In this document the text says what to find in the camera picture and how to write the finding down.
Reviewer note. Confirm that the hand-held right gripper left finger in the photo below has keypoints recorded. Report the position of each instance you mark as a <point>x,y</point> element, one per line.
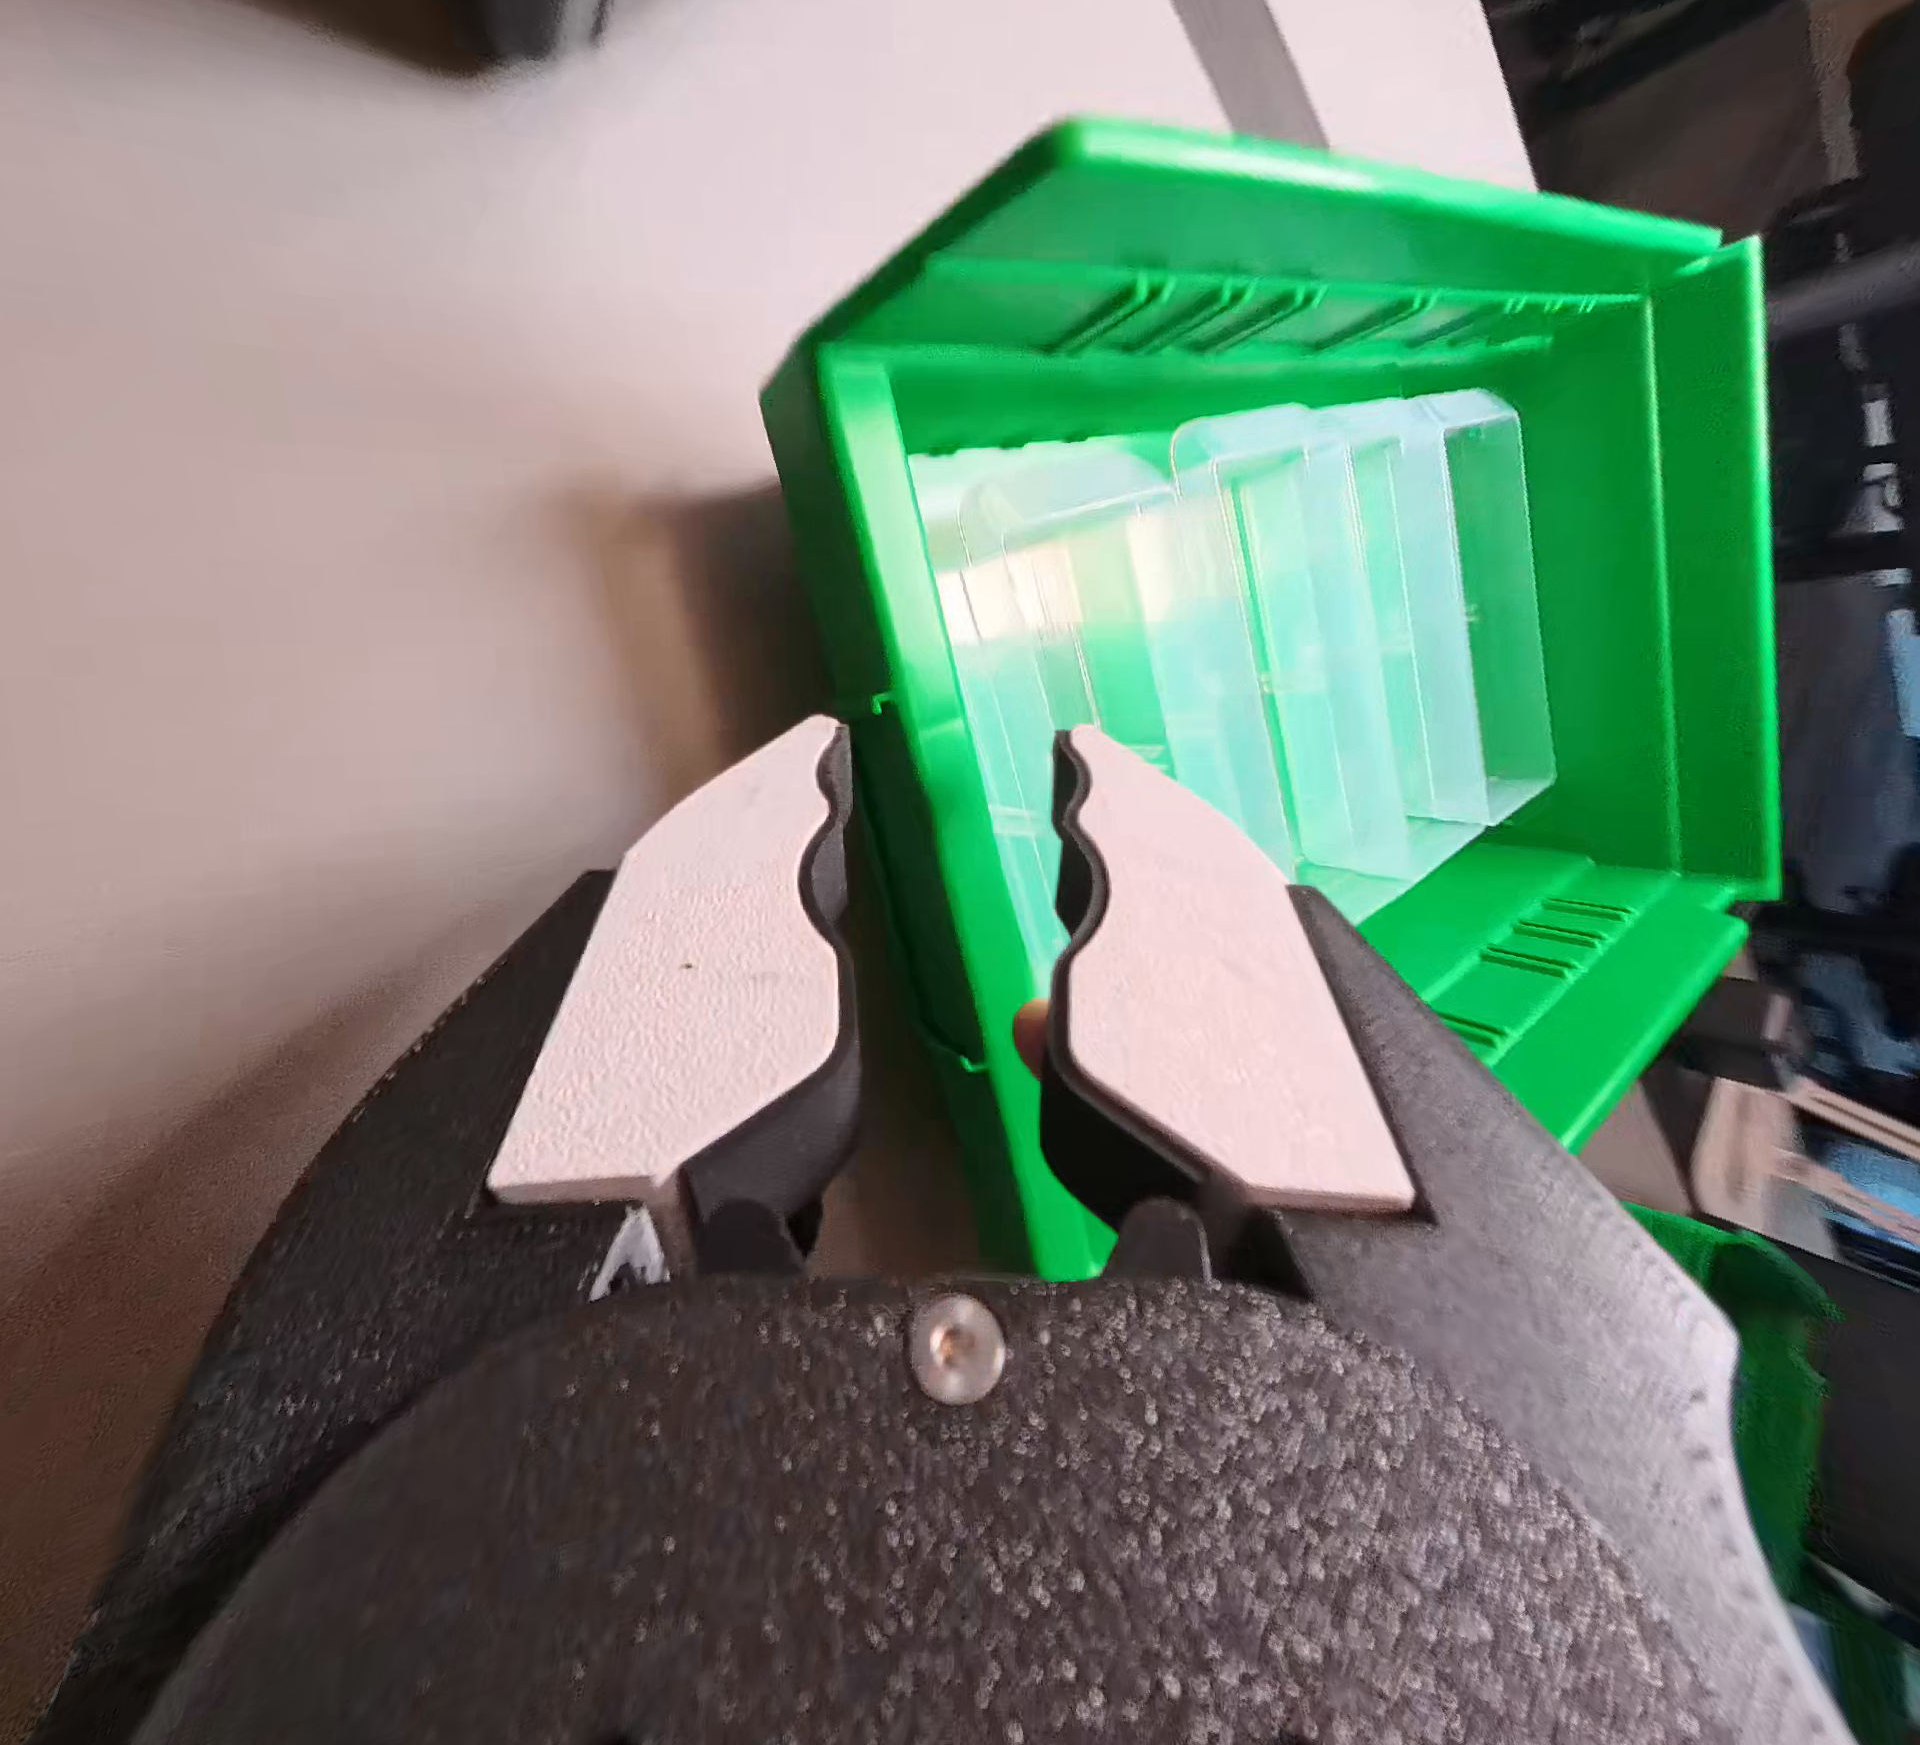
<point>689,996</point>

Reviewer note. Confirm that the person's right hand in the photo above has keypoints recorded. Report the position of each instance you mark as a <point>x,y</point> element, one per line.
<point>1033,1039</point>

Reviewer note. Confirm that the grey desk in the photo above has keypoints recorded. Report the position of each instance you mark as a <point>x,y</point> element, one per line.
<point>376,425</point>

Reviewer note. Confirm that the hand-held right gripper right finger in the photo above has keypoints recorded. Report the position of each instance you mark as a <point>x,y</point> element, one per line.
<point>1217,1026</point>

